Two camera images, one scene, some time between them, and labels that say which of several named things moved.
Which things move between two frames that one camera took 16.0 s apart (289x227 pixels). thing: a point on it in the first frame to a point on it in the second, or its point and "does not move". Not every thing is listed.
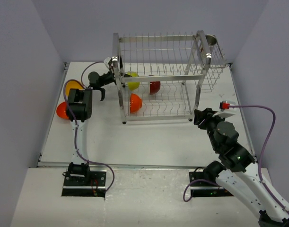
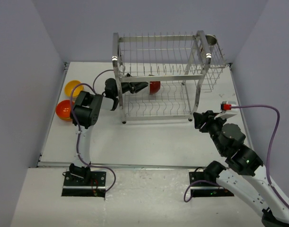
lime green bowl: x=133 y=85 to x=66 y=118
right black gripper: x=206 y=114 does not move
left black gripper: x=111 y=74 to x=141 y=85
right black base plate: x=205 y=188 does not move
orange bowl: x=135 y=102 to x=63 y=109
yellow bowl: x=72 y=84 does not move
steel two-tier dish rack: x=159 y=76 does not move
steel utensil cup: x=211 y=40 does not move
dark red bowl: x=154 y=87 does not move
